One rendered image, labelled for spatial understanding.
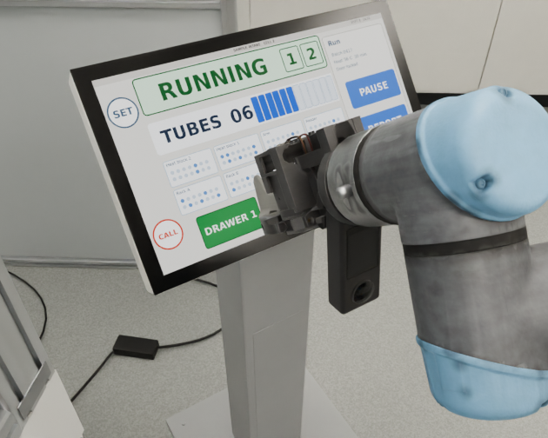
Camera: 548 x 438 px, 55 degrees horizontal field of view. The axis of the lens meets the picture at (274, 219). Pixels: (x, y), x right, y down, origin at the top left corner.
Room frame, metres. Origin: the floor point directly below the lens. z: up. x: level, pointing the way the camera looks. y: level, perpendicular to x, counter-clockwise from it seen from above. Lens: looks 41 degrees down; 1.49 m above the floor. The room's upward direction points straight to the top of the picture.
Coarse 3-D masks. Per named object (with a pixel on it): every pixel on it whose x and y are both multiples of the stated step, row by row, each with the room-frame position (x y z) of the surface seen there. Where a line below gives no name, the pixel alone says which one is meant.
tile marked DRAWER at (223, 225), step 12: (240, 204) 0.58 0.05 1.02; (252, 204) 0.59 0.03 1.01; (204, 216) 0.56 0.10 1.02; (216, 216) 0.56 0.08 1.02; (228, 216) 0.57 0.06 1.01; (240, 216) 0.57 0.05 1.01; (252, 216) 0.58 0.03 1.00; (204, 228) 0.54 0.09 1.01; (216, 228) 0.55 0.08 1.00; (228, 228) 0.55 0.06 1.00; (240, 228) 0.56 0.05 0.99; (252, 228) 0.57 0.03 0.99; (204, 240) 0.53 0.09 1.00; (216, 240) 0.54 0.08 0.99; (228, 240) 0.54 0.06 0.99
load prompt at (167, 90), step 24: (264, 48) 0.76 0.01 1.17; (288, 48) 0.77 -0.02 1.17; (312, 48) 0.79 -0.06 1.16; (168, 72) 0.68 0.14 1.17; (192, 72) 0.69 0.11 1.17; (216, 72) 0.70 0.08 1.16; (240, 72) 0.72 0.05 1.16; (264, 72) 0.73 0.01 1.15; (288, 72) 0.74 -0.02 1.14; (144, 96) 0.64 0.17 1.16; (168, 96) 0.65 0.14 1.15; (192, 96) 0.67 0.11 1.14; (216, 96) 0.68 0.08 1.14
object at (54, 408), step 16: (48, 384) 0.34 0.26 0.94; (48, 400) 0.33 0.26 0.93; (64, 400) 0.35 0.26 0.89; (32, 416) 0.30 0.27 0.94; (48, 416) 0.32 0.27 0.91; (64, 416) 0.34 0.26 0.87; (32, 432) 0.29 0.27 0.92; (48, 432) 0.31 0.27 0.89; (64, 432) 0.33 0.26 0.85; (80, 432) 0.35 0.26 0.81
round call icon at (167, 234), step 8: (176, 216) 0.54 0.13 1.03; (152, 224) 0.53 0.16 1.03; (160, 224) 0.53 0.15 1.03; (168, 224) 0.53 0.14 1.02; (176, 224) 0.54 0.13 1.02; (152, 232) 0.52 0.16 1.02; (160, 232) 0.52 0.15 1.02; (168, 232) 0.53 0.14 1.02; (176, 232) 0.53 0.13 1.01; (152, 240) 0.51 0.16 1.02; (160, 240) 0.52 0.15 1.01; (168, 240) 0.52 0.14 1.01; (176, 240) 0.52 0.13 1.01; (184, 240) 0.52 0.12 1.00; (160, 248) 0.51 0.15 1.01; (168, 248) 0.51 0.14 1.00; (176, 248) 0.51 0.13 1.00
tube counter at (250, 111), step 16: (304, 80) 0.75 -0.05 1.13; (320, 80) 0.76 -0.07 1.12; (256, 96) 0.70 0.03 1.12; (272, 96) 0.71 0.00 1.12; (288, 96) 0.72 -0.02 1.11; (304, 96) 0.73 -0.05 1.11; (320, 96) 0.74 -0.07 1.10; (336, 96) 0.75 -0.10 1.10; (240, 112) 0.68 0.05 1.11; (256, 112) 0.68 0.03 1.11; (272, 112) 0.69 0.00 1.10; (288, 112) 0.70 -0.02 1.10; (240, 128) 0.66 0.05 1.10
